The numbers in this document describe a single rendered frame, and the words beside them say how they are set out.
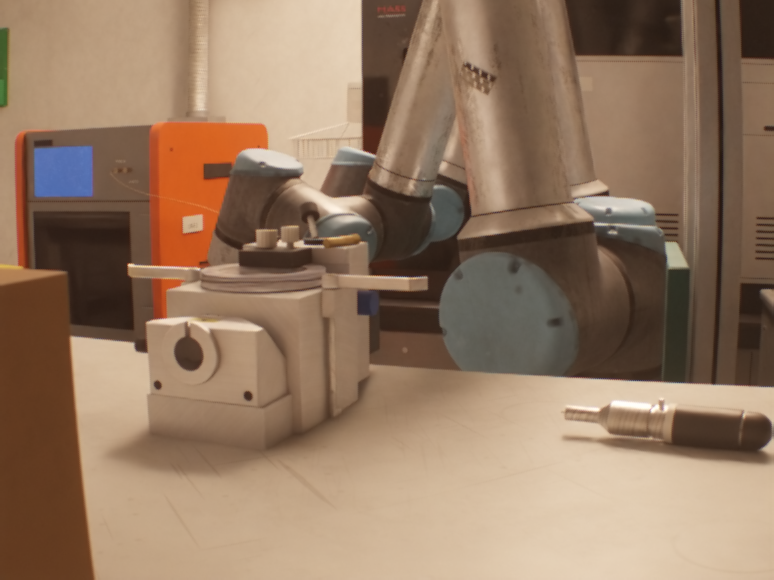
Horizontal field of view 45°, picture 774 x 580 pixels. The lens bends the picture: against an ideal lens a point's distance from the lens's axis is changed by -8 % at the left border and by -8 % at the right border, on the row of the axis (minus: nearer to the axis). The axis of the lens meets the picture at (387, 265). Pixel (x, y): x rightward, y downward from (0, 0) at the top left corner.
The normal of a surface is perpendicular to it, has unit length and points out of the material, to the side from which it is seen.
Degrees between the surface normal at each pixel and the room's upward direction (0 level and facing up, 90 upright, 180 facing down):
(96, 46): 90
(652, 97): 90
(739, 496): 0
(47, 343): 90
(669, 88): 90
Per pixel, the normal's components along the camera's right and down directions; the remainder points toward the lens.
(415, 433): 0.00, -0.99
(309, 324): 0.93, 0.04
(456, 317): -0.60, 0.18
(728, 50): -0.24, 0.12
